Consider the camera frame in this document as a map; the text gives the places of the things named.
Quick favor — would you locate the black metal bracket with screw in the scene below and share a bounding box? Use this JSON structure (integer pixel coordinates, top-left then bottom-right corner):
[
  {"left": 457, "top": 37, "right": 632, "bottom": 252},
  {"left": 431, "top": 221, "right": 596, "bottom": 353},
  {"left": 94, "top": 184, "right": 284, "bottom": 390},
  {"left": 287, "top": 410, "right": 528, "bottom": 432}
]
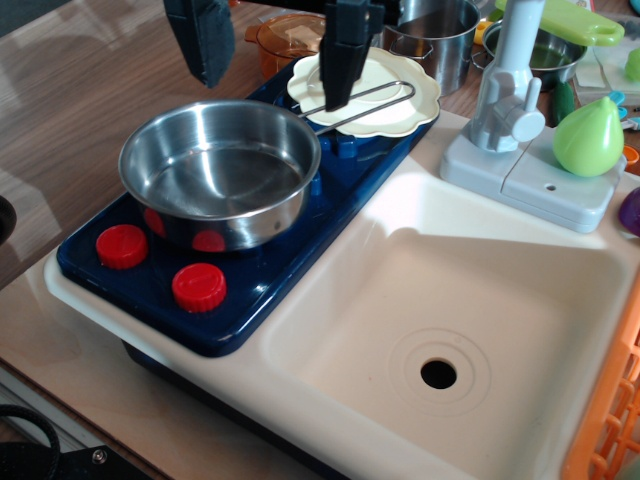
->
[{"left": 53, "top": 446, "right": 151, "bottom": 480}]

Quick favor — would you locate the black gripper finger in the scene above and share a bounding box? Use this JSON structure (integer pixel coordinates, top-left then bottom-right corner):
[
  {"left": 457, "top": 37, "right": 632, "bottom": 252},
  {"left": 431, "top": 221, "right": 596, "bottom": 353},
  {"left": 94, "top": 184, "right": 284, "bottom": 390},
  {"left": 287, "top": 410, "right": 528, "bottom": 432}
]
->
[
  {"left": 319, "top": 1, "right": 385, "bottom": 112},
  {"left": 163, "top": 0, "right": 235, "bottom": 89}
]

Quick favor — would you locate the black round object left edge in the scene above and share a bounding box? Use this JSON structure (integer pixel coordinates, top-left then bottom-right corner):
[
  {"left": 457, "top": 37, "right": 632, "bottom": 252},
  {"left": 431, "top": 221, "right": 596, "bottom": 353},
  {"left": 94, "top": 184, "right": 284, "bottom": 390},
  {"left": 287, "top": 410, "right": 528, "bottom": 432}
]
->
[{"left": 0, "top": 196, "right": 17, "bottom": 245}]

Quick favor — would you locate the dark blue toy stove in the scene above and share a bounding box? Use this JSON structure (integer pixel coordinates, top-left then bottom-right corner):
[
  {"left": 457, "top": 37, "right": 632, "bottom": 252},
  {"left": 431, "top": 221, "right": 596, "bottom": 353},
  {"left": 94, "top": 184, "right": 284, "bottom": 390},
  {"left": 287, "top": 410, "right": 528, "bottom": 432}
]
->
[{"left": 56, "top": 66, "right": 435, "bottom": 357}]

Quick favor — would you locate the orange toy cup right edge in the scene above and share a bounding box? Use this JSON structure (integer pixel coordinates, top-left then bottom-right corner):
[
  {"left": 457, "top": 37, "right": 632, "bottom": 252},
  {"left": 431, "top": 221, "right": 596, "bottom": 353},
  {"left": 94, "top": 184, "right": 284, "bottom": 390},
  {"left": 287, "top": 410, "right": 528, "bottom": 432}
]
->
[{"left": 623, "top": 144, "right": 640, "bottom": 176}]

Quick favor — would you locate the small steel frying pan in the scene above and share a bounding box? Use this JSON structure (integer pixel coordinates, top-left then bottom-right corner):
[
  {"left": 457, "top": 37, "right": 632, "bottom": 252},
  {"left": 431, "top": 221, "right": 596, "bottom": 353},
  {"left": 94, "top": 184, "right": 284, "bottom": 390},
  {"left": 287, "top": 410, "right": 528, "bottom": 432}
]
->
[{"left": 117, "top": 80, "right": 416, "bottom": 252}]

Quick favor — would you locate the tall steel pot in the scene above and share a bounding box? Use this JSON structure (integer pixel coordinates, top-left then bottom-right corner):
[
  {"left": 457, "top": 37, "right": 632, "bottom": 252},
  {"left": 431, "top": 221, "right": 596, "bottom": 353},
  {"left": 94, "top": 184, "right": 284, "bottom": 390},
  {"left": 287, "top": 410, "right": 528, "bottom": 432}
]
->
[{"left": 381, "top": 0, "right": 481, "bottom": 96}]

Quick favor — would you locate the cream scalloped plastic plate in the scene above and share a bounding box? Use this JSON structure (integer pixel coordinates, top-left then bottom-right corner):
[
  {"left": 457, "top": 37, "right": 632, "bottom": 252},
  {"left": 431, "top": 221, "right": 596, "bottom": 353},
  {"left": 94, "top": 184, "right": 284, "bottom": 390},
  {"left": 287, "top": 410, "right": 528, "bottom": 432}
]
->
[{"left": 287, "top": 48, "right": 441, "bottom": 138}]

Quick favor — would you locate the grey toy faucet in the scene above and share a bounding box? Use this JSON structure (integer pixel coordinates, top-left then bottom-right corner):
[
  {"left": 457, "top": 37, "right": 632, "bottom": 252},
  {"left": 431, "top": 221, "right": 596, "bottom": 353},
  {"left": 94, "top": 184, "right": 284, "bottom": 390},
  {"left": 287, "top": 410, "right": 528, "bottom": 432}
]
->
[{"left": 440, "top": 17, "right": 626, "bottom": 233}]

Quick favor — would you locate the orange plastic dish rack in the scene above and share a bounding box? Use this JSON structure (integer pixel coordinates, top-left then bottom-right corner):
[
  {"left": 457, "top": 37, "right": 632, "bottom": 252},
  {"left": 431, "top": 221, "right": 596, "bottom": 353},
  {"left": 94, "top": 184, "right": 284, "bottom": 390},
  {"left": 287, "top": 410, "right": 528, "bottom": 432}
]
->
[{"left": 561, "top": 285, "right": 639, "bottom": 479}]

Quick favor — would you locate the small steel bowl pot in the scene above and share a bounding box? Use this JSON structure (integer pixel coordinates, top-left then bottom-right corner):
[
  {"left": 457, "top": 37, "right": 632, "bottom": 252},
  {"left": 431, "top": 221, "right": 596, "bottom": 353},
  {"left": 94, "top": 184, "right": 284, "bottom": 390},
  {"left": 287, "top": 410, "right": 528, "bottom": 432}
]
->
[{"left": 471, "top": 21, "right": 587, "bottom": 92}]

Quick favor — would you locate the red stove knob right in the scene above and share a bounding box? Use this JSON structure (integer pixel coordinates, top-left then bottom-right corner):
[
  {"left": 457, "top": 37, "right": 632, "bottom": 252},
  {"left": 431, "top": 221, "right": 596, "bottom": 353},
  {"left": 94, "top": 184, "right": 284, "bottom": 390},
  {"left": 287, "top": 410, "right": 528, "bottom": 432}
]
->
[{"left": 171, "top": 263, "right": 227, "bottom": 313}]

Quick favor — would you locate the orange transparent plastic pot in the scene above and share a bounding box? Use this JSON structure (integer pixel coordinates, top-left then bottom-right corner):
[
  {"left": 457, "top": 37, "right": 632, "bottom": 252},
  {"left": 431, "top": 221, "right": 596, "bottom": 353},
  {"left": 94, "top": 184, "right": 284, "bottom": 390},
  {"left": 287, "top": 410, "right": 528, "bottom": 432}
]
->
[{"left": 244, "top": 13, "right": 326, "bottom": 79}]

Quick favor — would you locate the red stove knob left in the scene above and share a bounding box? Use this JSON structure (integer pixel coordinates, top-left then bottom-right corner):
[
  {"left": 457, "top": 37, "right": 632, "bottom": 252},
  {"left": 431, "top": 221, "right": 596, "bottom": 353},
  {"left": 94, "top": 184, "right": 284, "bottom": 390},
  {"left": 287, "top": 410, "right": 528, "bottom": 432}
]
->
[{"left": 95, "top": 224, "right": 149, "bottom": 270}]

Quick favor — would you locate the black cable bottom left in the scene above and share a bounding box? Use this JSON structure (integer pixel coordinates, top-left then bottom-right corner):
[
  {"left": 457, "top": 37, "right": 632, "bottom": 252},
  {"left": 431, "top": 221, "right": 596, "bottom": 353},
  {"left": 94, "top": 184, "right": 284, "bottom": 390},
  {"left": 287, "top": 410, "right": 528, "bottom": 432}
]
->
[{"left": 0, "top": 404, "right": 62, "bottom": 480}]

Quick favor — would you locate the lime green cutting board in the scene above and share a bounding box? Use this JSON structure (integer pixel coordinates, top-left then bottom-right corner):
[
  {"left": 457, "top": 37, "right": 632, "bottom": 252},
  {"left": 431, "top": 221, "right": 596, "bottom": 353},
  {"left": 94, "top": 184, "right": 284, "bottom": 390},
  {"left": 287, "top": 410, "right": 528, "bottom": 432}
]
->
[{"left": 495, "top": 1, "right": 625, "bottom": 47}]

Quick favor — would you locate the green toy cucumber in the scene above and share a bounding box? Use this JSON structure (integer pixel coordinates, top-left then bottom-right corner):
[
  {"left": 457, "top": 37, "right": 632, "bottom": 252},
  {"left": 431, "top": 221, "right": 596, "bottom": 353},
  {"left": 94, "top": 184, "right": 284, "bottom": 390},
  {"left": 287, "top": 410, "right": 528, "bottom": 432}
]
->
[{"left": 551, "top": 82, "right": 575, "bottom": 127}]

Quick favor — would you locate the green toy vegetable top right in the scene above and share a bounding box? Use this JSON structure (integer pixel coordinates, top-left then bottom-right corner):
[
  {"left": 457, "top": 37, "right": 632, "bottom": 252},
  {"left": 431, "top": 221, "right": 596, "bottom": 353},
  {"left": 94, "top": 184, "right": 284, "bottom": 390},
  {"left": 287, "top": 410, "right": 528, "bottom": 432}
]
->
[{"left": 624, "top": 48, "right": 640, "bottom": 83}]

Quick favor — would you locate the light green plastic pear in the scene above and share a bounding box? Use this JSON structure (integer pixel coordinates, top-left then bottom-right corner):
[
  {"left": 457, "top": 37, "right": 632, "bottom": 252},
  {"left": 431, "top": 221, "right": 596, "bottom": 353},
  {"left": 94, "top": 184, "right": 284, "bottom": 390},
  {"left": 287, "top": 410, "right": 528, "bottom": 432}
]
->
[{"left": 552, "top": 97, "right": 624, "bottom": 178}]

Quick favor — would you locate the red stove knob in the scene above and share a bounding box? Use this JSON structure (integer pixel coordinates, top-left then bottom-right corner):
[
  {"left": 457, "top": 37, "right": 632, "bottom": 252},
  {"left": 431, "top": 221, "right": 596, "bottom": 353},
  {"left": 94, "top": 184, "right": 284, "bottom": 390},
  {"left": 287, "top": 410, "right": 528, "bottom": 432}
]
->
[
  {"left": 95, "top": 224, "right": 149, "bottom": 270},
  {"left": 171, "top": 263, "right": 227, "bottom": 313}
]

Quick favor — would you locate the purple toy eggplant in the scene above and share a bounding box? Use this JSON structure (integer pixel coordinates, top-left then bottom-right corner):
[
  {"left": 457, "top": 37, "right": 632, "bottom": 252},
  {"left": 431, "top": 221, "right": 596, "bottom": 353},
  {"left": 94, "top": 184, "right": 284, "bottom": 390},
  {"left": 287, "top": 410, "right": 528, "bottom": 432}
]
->
[{"left": 618, "top": 187, "right": 640, "bottom": 236}]

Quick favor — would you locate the cream toy sink unit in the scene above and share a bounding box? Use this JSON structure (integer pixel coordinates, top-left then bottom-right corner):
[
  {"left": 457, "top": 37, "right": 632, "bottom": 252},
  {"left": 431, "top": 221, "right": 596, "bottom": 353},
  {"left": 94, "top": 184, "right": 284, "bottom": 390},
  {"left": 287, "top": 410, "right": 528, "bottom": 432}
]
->
[{"left": 44, "top": 112, "right": 639, "bottom": 479}]

